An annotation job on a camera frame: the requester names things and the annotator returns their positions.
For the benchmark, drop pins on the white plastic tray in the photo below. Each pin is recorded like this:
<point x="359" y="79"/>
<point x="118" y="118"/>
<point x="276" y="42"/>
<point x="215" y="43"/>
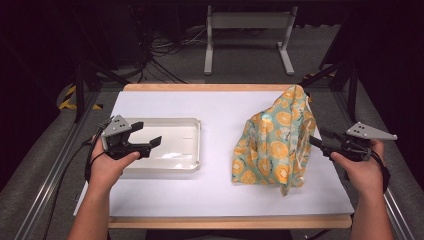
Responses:
<point x="180" y="143"/>

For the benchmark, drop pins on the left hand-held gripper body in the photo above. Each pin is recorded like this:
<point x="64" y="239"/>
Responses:
<point x="115" y="128"/>

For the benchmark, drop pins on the orange-print cloth bag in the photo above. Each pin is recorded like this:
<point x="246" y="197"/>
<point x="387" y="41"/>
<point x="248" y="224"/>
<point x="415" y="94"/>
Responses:
<point x="276" y="143"/>

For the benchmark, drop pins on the person's left hand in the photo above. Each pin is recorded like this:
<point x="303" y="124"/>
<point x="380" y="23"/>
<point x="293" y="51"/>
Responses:
<point x="106" y="170"/>

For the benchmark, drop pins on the aluminium frame rail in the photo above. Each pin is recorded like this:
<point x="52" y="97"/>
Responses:
<point x="396" y="213"/>
<point x="50" y="186"/>

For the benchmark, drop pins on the white table sheet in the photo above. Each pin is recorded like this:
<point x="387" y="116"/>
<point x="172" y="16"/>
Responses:
<point x="216" y="106"/>

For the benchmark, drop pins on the yellow black hazard tape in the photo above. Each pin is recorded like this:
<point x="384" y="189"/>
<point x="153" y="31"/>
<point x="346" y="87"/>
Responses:
<point x="68" y="100"/>

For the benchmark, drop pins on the person's right hand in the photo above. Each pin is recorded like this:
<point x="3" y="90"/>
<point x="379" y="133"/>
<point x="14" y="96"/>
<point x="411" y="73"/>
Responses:
<point x="363" y="173"/>

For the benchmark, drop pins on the black tripod stand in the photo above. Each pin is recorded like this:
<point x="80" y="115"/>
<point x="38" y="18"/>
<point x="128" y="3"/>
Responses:
<point x="80" y="90"/>
<point x="346" y="76"/>

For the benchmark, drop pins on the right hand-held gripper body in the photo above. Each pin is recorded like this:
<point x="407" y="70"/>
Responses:
<point x="358" y="146"/>

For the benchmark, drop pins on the white metal stand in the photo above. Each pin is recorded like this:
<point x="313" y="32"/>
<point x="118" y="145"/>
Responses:
<point x="248" y="21"/>

